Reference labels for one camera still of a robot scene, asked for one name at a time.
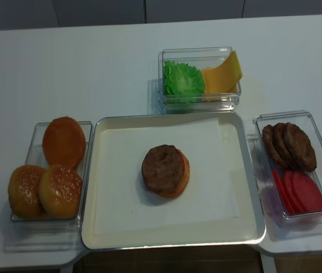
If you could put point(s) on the right red tomato slice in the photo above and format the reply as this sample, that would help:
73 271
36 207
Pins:
307 192

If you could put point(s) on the left red tomato slice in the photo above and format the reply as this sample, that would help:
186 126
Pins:
283 196

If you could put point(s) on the right sesame bun top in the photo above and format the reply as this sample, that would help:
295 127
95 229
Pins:
60 191

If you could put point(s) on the clear bun container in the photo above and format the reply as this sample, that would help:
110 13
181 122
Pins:
35 156

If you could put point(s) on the yellow cheese slice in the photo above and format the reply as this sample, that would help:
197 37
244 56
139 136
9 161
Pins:
230 70

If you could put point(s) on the left brown patty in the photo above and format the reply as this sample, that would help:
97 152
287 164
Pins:
267 137

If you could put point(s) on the brown patty on burger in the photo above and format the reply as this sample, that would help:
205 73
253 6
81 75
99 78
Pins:
161 167

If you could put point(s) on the right brown patty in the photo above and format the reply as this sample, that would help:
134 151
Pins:
299 147

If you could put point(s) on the middle red tomato slice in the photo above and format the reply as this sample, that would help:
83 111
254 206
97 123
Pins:
291 194

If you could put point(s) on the middle brown patty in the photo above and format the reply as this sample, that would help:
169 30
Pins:
278 136

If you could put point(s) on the orange cheese slice in container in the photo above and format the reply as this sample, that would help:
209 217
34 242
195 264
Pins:
215 86

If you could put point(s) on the clear lettuce cheese container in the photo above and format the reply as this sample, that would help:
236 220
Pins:
201 58

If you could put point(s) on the white paper sheet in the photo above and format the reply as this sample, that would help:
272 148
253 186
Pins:
123 202

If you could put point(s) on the left sesame bun top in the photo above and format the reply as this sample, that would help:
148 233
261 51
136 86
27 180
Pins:
23 192

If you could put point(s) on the bottom bun on tray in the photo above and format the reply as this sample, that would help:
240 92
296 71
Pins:
182 187

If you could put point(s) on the white metal tray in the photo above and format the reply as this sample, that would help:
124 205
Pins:
247 228

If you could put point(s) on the plain orange bun half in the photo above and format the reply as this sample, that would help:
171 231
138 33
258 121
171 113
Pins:
64 142

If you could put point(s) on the green lettuce leaf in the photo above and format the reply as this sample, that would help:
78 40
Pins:
182 83

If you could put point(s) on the sesame bun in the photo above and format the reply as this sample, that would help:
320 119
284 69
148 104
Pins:
23 192
60 191

